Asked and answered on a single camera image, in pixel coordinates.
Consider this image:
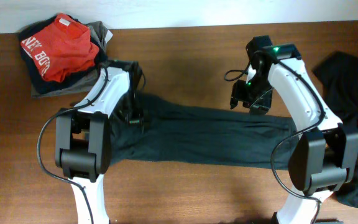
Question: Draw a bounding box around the dark teal t-shirt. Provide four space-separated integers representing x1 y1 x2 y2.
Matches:
111 94 296 169

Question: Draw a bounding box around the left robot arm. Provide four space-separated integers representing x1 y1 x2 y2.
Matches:
55 60 147 223

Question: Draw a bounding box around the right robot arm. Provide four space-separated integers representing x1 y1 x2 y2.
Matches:
230 35 358 223

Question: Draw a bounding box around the folded grey garment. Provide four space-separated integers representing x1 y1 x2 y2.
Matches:
31 21 113 98

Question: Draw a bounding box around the folded orange printed t-shirt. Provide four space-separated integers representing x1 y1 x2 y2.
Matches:
19 13 99 83

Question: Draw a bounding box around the folded navy blue garment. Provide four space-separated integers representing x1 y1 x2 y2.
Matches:
18 16 107 93

